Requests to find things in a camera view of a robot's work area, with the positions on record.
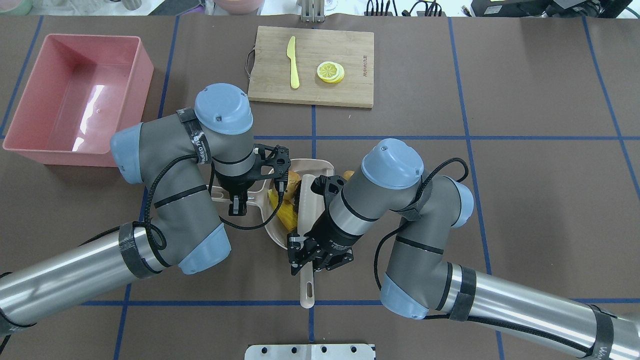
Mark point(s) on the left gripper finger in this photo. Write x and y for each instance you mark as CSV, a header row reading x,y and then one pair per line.
x,y
235,208

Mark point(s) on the yellow toy corn cob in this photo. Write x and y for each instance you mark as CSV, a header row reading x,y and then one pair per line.
x,y
286,213

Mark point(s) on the yellow plastic knife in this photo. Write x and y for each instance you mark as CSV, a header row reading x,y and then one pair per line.
x,y
291,53

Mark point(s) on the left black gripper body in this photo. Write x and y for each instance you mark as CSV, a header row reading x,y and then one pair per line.
x,y
234,187

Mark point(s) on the pink plastic bin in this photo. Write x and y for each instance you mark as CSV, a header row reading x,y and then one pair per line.
x,y
81,91

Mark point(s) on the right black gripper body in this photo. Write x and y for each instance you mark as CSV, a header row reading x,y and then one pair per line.
x,y
329,237

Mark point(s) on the yellow lemon slices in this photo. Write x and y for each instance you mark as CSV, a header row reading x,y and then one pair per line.
x,y
330,72

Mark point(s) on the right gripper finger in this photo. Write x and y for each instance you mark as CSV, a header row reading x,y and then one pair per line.
x,y
295,245

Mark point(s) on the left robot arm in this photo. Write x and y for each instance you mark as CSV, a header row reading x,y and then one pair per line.
x,y
180,224

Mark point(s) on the beige plastic dustpan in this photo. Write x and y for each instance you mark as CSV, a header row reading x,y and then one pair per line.
x,y
262,199

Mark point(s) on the pink bowl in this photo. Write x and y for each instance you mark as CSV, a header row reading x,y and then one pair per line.
x,y
239,7

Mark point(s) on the bamboo cutting board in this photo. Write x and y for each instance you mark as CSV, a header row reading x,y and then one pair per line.
x,y
270,75

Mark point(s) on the aluminium frame post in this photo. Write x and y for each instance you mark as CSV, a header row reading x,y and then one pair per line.
x,y
312,11

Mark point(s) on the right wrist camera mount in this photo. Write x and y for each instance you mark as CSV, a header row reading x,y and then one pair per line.
x,y
328,187

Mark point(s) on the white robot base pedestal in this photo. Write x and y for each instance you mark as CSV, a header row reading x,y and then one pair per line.
x,y
332,351

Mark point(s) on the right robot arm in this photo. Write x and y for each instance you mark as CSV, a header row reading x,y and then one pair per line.
x,y
418,279

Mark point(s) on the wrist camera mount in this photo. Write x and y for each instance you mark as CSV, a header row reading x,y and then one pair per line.
x,y
328,187
271,162

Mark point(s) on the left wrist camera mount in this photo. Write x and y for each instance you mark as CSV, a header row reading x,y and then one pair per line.
x,y
271,162

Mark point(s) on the brown toy potato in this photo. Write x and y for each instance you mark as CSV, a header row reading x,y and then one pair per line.
x,y
293,185

